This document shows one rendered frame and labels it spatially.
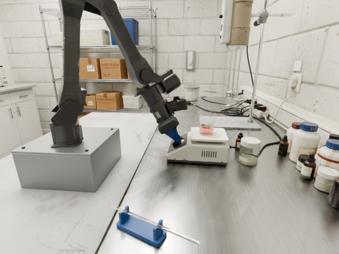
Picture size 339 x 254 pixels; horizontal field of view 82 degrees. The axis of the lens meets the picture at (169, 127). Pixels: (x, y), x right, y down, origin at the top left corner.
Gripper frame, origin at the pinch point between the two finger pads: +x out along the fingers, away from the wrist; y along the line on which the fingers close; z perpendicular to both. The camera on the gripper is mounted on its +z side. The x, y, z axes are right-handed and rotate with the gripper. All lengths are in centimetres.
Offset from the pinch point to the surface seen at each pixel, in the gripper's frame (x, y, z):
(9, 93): -101, 209, -164
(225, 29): -22, 31, 43
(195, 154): 8.1, -5.2, 2.5
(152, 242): 6.4, -33.2, -12.2
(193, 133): 3.3, -0.2, 5.6
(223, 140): 7.9, -6.9, 12.1
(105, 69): -68, 223, -44
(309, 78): 15, 20, 63
